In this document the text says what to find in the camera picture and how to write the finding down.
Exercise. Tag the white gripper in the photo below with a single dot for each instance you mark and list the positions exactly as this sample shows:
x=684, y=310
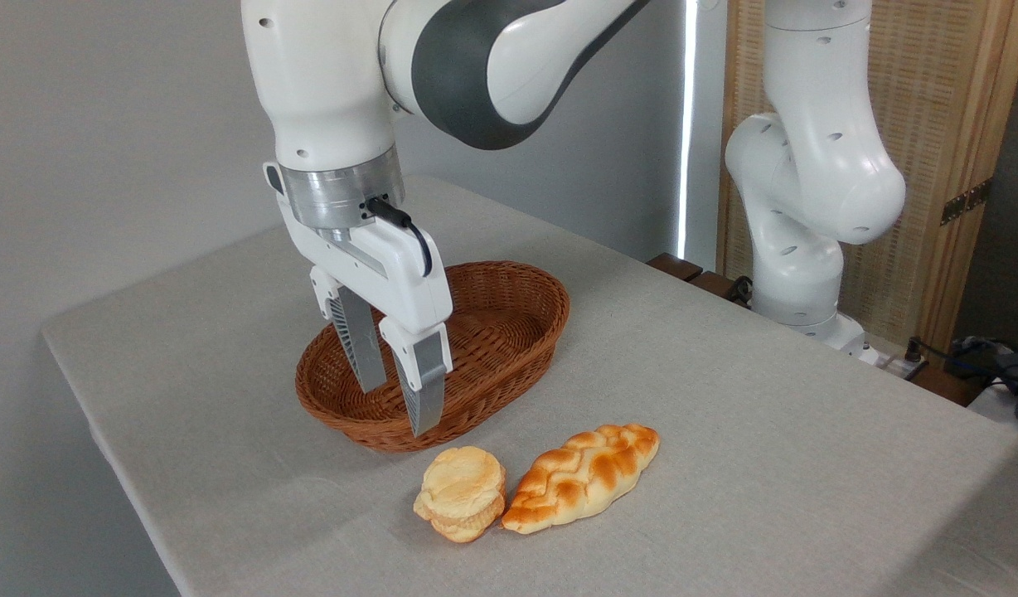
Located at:
x=389, y=274

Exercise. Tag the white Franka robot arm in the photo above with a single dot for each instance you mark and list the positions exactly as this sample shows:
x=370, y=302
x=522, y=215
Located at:
x=811, y=166

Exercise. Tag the brown oval wicker basket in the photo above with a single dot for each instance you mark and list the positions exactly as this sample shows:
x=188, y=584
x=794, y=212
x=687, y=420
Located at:
x=509, y=332

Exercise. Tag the round pale bread bun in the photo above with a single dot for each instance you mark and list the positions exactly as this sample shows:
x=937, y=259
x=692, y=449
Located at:
x=461, y=489

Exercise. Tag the braided golden bread loaf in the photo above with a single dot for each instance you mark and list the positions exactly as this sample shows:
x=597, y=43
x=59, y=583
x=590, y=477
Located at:
x=579, y=477

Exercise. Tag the dark brown wooden block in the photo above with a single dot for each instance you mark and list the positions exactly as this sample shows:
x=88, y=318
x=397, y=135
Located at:
x=675, y=266
x=715, y=283

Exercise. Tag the grey tablecloth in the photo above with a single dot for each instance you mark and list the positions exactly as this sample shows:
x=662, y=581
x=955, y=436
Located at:
x=724, y=431

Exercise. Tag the white power strip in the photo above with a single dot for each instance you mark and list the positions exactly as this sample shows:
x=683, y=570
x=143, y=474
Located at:
x=897, y=363

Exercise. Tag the brown wooden board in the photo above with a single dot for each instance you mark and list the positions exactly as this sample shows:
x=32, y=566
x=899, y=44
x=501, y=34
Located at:
x=948, y=385

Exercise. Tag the dark metal hinge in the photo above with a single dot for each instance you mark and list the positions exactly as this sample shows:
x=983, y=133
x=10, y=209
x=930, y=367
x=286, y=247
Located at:
x=965, y=202

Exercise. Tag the wood and rattan screen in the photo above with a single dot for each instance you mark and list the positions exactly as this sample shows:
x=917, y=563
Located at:
x=940, y=99

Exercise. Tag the dark grey bag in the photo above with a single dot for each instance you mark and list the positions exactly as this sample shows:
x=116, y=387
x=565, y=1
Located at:
x=1002, y=369

